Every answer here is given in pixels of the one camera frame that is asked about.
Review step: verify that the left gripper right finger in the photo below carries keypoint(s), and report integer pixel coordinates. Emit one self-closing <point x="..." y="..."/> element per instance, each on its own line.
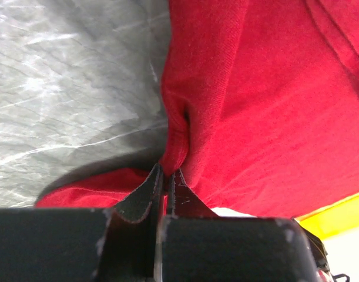
<point x="182" y="201"/>

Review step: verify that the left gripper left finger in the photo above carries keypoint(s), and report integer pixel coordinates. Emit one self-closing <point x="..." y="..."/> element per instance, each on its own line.
<point x="144" y="203"/>

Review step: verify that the red t shirt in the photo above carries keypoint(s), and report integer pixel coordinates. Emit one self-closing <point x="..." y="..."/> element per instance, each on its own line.
<point x="262" y="101"/>

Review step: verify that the yellow plastic tray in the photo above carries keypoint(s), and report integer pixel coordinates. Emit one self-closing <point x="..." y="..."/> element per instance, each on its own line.
<point x="333" y="220"/>

